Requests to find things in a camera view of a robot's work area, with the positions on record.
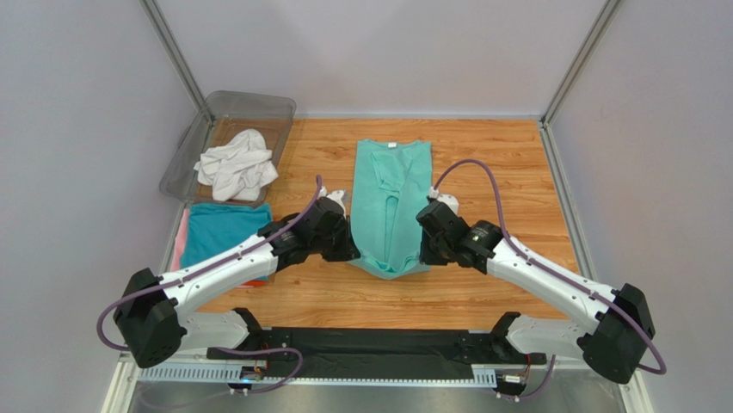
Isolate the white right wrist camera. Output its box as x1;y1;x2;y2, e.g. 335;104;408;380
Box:
428;187;459;215

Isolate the clear plastic bin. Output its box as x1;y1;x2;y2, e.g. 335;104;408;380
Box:
158;90;297;203

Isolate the white slotted cable duct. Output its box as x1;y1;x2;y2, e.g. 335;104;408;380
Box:
137;366;498;386

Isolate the teal green t shirt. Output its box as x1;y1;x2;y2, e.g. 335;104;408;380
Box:
350;139;433;280

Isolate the left aluminium frame post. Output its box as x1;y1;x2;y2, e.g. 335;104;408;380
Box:
139;0;213;121

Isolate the aluminium frame post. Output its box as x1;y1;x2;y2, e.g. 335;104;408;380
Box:
541;0;624;129
139;0;213;121

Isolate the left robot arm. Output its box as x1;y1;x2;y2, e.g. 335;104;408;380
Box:
113;190;360;368

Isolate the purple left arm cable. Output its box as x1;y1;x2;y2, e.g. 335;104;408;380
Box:
95;174;324;397

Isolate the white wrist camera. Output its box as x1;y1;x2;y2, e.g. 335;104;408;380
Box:
428;187;459;215
318;187;349;214

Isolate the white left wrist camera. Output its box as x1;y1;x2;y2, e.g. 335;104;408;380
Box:
318;187;349;214

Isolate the aluminium front rail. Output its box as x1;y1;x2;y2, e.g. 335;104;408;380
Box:
117;323;639;388

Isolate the crumpled white t shirt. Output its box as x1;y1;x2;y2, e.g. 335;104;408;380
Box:
194;129;279;202

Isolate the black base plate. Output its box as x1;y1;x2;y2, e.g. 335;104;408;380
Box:
237;324;547;379

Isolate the folded pink t shirt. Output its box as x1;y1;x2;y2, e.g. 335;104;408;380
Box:
169;207;190;271

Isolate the folded dark teal t shirt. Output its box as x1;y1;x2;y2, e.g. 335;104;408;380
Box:
180;203;273;269

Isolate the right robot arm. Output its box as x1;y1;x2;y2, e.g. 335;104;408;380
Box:
416;199;656;384

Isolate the right aluminium frame post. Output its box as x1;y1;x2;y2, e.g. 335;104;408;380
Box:
541;0;624;129

